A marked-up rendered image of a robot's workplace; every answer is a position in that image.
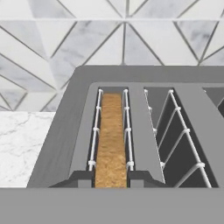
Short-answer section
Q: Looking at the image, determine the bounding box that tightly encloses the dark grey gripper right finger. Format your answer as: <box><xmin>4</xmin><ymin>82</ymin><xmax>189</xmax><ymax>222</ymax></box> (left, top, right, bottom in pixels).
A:
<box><xmin>126</xmin><ymin>170</ymin><xmax>168</xmax><ymax>189</ymax></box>

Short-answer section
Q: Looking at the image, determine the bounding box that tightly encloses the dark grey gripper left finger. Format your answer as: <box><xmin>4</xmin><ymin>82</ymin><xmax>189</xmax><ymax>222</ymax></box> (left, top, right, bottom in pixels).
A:
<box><xmin>48</xmin><ymin>170</ymin><xmax>96</xmax><ymax>189</ymax></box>

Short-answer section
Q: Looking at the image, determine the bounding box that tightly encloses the brown bread slice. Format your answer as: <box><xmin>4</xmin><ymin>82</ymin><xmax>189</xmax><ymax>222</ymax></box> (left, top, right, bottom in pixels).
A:
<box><xmin>94</xmin><ymin>92</ymin><xmax>129</xmax><ymax>189</ymax></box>

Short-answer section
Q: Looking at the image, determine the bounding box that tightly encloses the grey toaster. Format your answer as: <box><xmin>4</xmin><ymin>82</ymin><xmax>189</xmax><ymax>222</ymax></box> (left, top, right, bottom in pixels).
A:
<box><xmin>26</xmin><ymin>64</ymin><xmax>224</xmax><ymax>189</ymax></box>

